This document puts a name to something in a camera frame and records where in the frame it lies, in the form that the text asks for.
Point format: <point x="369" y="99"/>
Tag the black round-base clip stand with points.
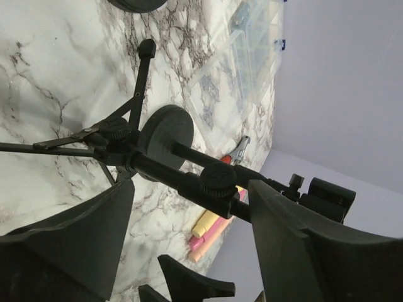
<point x="137" y="6"/>

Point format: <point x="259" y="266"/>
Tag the red-handled adjustable wrench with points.
<point x="236" y="156"/>

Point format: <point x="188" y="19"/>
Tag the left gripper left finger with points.
<point x="71" y="256"/>

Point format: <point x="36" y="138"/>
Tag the pink microphone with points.
<point x="204" y="229"/>

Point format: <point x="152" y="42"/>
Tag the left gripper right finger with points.
<point x="304" y="256"/>

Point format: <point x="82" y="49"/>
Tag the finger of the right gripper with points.
<point x="185" y="285"/>

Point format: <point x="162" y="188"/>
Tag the yellow microphone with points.
<point x="204" y="223"/>

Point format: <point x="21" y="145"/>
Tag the clear plastic screw organizer box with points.
<point x="247" y="43"/>

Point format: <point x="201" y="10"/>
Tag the black tripod shock-mount stand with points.
<point x="161" y="151"/>

